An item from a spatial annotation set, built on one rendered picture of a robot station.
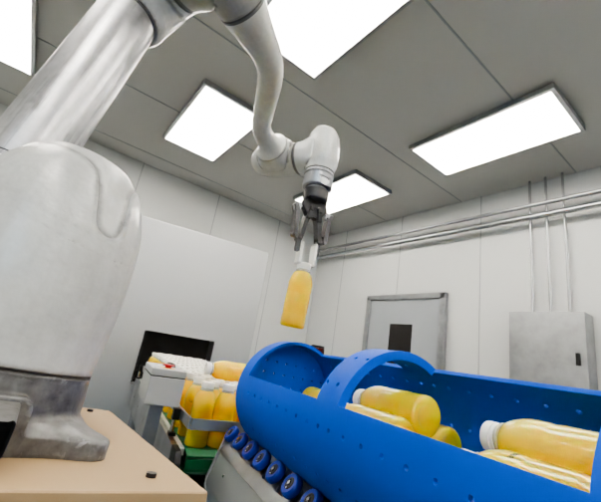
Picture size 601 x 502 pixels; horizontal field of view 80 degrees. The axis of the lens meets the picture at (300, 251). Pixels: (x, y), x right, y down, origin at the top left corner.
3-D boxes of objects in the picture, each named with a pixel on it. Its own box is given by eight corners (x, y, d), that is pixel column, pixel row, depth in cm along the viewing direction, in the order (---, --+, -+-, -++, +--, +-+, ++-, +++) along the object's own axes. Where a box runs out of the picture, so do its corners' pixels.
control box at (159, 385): (143, 404, 100) (152, 366, 103) (138, 392, 117) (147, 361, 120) (178, 407, 104) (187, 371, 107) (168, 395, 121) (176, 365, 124)
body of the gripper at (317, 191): (310, 180, 102) (305, 210, 99) (335, 190, 105) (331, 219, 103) (298, 189, 108) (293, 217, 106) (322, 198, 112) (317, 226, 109)
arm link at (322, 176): (340, 173, 106) (337, 191, 105) (324, 183, 114) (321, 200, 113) (314, 161, 103) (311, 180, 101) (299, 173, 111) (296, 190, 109)
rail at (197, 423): (190, 429, 102) (192, 418, 102) (189, 429, 102) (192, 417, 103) (311, 437, 118) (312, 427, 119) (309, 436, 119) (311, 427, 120)
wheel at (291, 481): (301, 475, 66) (308, 483, 67) (291, 467, 70) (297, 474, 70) (285, 497, 64) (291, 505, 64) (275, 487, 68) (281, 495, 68)
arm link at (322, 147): (341, 180, 111) (303, 183, 117) (347, 137, 115) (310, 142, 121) (329, 161, 102) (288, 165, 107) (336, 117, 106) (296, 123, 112)
